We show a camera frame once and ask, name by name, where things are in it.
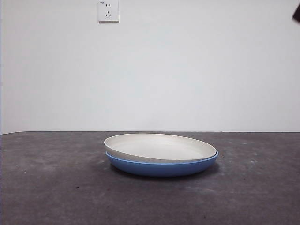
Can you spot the white plate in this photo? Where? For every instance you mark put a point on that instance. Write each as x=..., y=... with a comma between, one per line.
x=159, y=147

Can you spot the white wall socket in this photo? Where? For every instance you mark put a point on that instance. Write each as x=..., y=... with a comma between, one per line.
x=108, y=11

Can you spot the blue plate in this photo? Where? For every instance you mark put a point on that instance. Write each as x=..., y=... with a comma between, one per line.
x=159, y=168

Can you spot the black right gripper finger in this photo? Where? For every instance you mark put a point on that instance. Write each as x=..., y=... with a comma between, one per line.
x=297, y=16

